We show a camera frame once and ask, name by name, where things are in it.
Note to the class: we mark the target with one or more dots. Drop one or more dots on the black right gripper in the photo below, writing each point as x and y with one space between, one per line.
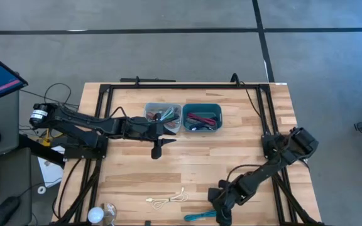
226 194

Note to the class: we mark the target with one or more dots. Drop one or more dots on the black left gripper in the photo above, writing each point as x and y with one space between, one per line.
140 127

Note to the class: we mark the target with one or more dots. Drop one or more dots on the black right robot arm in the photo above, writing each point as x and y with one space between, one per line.
262 175

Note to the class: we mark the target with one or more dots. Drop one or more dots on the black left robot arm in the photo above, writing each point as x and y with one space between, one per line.
83 120

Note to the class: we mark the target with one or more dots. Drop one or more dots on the teal plastic bin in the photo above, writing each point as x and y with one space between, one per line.
187 108

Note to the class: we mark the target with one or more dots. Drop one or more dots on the grey plastic bin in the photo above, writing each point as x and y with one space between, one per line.
148 106

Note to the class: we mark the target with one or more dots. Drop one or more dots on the black bar behind table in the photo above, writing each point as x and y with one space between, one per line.
149 80

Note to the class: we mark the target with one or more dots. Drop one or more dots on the clear glass stand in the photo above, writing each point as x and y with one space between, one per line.
110 212

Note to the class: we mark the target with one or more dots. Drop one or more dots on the white light bulb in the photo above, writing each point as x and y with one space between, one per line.
95 215

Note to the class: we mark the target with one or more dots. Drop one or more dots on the white paper sheet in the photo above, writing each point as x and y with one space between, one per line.
50 171

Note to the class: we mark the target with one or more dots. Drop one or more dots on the white tape roll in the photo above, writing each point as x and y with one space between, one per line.
39 190

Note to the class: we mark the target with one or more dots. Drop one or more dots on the dark desk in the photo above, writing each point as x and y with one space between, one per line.
11 175

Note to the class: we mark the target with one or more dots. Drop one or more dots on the grey side table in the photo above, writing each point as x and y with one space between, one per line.
6 125

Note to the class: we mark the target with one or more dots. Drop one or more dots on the black computer mouse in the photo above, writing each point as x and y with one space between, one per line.
5 210

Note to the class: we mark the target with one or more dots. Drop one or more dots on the black metal table frame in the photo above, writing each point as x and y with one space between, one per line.
184 86

